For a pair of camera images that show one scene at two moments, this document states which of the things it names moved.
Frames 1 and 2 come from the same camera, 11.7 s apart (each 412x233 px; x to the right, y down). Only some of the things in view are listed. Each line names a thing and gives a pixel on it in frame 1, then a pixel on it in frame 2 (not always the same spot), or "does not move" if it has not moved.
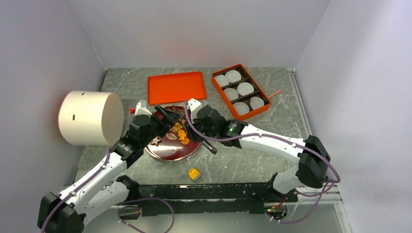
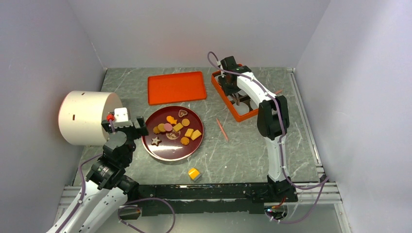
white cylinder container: (91, 118) does not move
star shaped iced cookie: (156, 141) does not move
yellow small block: (193, 173) does not move
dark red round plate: (176, 144) does not move
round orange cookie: (186, 141) does not move
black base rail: (207, 198) does not move
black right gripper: (196, 122) → (227, 91)
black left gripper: (169, 119) → (138, 131)
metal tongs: (194, 132) → (237, 99)
